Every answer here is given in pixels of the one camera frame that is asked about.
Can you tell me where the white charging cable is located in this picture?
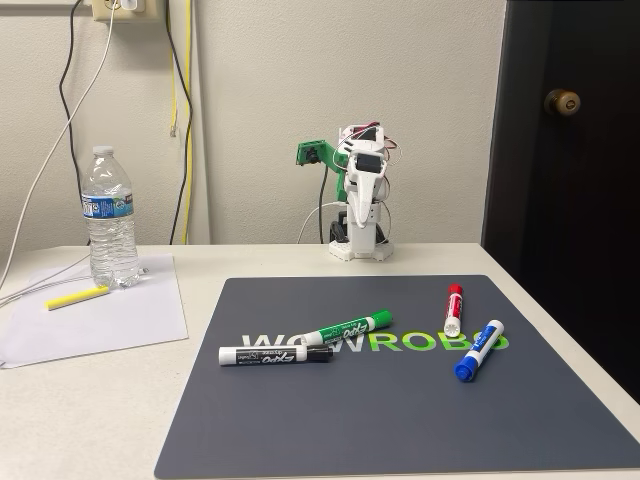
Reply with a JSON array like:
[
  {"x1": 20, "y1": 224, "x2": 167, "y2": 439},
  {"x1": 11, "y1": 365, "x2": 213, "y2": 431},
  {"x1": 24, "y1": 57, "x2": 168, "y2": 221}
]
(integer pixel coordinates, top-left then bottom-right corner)
[{"x1": 0, "y1": 0, "x2": 121, "y2": 307}]

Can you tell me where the thin black wall cable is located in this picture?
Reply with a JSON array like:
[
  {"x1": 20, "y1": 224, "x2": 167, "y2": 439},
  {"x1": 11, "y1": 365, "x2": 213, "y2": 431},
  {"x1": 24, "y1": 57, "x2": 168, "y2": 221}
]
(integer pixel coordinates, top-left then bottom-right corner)
[{"x1": 58, "y1": 0, "x2": 85, "y2": 189}]

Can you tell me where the white cable behind arm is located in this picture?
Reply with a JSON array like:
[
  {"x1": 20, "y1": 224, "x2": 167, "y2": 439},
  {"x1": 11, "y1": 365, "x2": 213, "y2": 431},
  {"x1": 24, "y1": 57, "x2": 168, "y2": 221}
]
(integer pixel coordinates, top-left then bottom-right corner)
[{"x1": 298, "y1": 201, "x2": 347, "y2": 245}]

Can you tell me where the black dry erase marker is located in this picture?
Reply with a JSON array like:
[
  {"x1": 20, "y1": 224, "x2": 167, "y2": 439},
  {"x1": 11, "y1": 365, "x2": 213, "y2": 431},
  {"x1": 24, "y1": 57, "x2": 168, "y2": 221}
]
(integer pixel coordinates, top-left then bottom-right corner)
[{"x1": 218, "y1": 343, "x2": 335, "y2": 367}]

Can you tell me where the clear plastic water bottle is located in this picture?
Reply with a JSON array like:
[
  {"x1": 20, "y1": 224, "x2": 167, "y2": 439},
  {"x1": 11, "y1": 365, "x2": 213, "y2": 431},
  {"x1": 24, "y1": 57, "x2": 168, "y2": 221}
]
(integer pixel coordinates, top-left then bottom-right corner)
[{"x1": 81, "y1": 145, "x2": 141, "y2": 290}]

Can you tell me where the white paper sheet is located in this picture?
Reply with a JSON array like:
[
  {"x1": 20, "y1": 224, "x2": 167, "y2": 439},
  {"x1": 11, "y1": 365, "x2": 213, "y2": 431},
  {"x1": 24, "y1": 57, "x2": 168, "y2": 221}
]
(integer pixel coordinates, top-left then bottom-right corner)
[{"x1": 0, "y1": 253, "x2": 190, "y2": 370}]

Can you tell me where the green camera mount with camera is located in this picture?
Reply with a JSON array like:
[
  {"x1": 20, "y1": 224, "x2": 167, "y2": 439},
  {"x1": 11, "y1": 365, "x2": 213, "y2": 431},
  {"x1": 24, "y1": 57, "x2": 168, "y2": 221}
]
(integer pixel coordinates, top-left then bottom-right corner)
[{"x1": 295, "y1": 139, "x2": 352, "y2": 204}]

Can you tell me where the brass door knob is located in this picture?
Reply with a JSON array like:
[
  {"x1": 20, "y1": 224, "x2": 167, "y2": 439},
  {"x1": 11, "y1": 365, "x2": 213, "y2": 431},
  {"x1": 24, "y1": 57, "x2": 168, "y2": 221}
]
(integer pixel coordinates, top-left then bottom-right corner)
[{"x1": 543, "y1": 88, "x2": 582, "y2": 117}]

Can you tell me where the red white black servo cable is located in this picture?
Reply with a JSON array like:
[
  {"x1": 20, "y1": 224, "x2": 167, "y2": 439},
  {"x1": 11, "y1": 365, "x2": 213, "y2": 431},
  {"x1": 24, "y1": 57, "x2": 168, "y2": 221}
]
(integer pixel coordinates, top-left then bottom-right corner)
[{"x1": 382, "y1": 135, "x2": 404, "y2": 201}]

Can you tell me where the blue dry erase marker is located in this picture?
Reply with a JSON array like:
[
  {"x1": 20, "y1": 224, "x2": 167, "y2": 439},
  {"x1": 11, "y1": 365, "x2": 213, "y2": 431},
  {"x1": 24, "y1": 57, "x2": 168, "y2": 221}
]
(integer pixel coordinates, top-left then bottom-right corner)
[{"x1": 453, "y1": 319, "x2": 505, "y2": 383}]

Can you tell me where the yellow highlighter stick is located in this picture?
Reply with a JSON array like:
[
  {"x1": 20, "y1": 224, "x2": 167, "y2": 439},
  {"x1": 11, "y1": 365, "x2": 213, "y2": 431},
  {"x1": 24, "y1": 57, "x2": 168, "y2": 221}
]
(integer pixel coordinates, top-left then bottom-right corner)
[{"x1": 45, "y1": 285, "x2": 111, "y2": 312}]

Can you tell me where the beige wall outlet plate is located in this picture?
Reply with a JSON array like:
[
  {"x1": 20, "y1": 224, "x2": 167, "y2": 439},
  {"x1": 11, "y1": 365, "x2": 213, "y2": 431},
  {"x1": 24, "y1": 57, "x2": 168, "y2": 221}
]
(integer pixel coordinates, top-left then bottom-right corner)
[{"x1": 91, "y1": 0, "x2": 162, "y2": 24}]

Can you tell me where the yellow cable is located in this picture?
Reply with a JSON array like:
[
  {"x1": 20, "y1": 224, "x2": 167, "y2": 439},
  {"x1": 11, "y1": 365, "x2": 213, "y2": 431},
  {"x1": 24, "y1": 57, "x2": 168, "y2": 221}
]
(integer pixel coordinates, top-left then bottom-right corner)
[{"x1": 169, "y1": 0, "x2": 194, "y2": 245}]

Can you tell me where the green dry erase marker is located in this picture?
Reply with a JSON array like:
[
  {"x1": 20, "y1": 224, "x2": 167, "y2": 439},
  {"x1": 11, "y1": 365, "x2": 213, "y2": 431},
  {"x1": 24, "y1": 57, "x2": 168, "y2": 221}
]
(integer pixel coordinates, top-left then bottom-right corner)
[{"x1": 301, "y1": 309, "x2": 394, "y2": 347}]

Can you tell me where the dark brown door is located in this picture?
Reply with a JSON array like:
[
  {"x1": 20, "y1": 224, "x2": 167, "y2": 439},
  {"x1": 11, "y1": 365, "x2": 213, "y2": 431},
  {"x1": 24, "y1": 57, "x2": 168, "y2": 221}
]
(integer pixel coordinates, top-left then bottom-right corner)
[{"x1": 481, "y1": 0, "x2": 640, "y2": 396}]

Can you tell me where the thick black wall cable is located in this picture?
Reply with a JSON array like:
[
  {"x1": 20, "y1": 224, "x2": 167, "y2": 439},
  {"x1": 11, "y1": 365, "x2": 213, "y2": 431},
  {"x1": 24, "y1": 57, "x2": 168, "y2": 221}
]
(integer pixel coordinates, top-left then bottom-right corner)
[{"x1": 163, "y1": 19, "x2": 194, "y2": 245}]

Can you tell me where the black cable behind arm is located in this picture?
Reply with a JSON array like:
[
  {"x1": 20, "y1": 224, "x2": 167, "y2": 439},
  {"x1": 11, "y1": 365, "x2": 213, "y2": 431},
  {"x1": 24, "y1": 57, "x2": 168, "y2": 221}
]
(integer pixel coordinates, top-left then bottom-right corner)
[{"x1": 318, "y1": 164, "x2": 332, "y2": 245}]

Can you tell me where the red dry erase marker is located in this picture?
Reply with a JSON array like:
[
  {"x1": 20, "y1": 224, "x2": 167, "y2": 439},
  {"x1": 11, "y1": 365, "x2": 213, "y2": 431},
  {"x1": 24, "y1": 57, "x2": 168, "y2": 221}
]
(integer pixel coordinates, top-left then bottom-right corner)
[{"x1": 443, "y1": 283, "x2": 466, "y2": 341}]

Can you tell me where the dark grey mat with lettering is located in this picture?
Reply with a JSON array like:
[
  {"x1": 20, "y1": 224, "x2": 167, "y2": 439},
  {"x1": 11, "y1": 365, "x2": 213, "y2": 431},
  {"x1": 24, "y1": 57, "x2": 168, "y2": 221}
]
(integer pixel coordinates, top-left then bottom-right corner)
[{"x1": 153, "y1": 274, "x2": 640, "y2": 480}]

